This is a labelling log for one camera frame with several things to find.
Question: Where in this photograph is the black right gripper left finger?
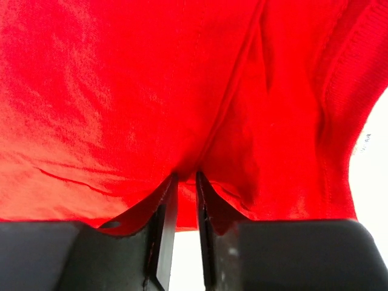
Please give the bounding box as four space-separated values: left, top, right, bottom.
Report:
1 174 178 290

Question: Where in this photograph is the red t shirt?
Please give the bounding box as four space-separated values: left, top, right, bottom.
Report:
1 1 387 233

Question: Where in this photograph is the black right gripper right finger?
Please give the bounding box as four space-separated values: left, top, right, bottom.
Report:
196 172 387 290

